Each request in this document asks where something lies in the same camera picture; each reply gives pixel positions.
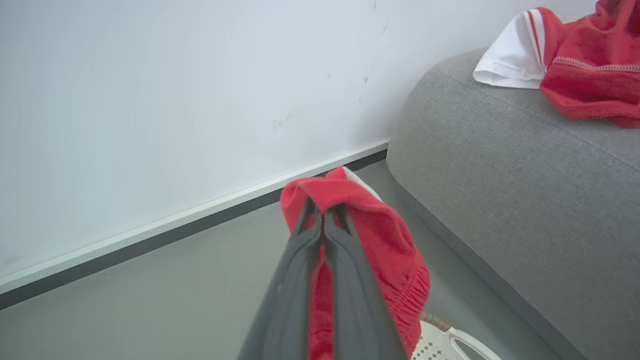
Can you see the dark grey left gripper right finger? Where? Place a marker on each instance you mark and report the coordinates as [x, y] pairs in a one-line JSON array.
[[355, 300]]

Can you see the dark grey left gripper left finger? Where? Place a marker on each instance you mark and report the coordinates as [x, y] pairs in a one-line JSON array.
[[290, 290]]

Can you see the red shorts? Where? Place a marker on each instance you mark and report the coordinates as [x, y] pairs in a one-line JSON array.
[[390, 250]]

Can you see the red white jersey shirt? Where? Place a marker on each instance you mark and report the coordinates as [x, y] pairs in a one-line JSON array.
[[590, 50]]

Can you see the grey fabric sofa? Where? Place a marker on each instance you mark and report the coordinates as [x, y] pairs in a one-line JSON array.
[[525, 190]]

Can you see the white perforated laundry basket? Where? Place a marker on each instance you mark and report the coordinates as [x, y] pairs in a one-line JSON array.
[[435, 345]]

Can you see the white black wall baseboard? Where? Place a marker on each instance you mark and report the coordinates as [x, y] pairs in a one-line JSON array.
[[150, 235]]

